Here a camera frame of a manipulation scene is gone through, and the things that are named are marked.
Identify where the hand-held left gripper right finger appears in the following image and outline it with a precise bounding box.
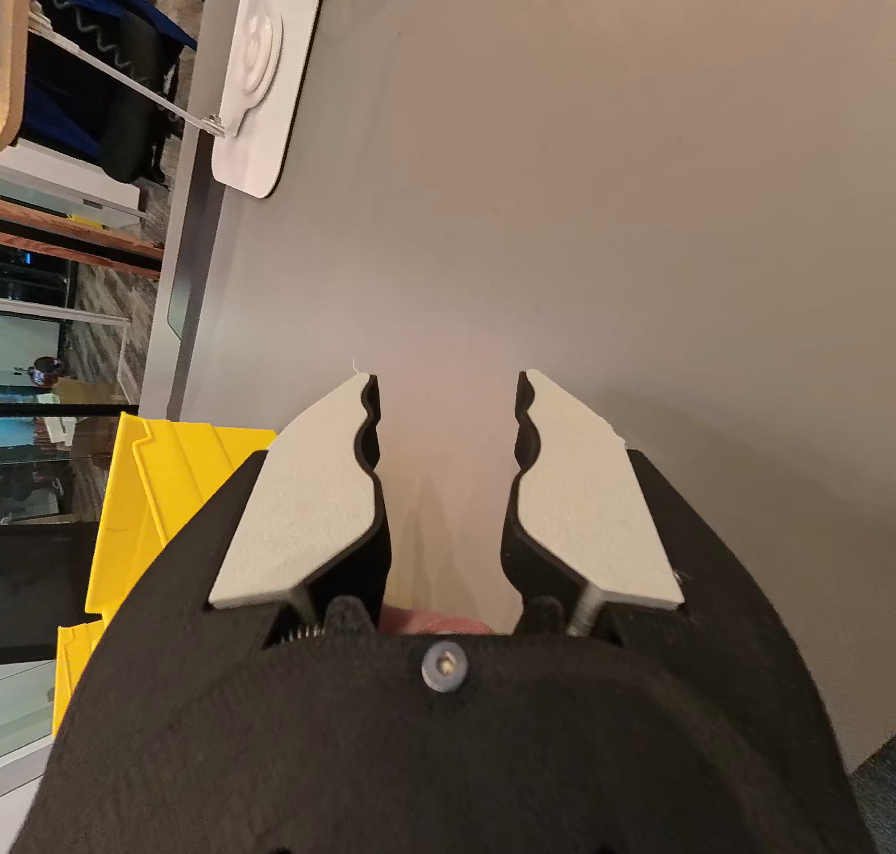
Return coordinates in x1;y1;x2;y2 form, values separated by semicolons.
503;369;685;635

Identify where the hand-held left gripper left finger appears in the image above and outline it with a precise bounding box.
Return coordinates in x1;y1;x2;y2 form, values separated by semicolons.
209;374;392;625

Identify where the yellow plastic bin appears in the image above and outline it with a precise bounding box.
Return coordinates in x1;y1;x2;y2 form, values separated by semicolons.
52;411;280;739

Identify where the brown wooden bench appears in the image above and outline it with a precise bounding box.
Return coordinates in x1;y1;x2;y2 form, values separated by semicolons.
0;199;165;282

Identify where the clear acrylic stand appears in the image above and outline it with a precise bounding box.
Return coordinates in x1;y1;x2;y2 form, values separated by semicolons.
28;0;287;139

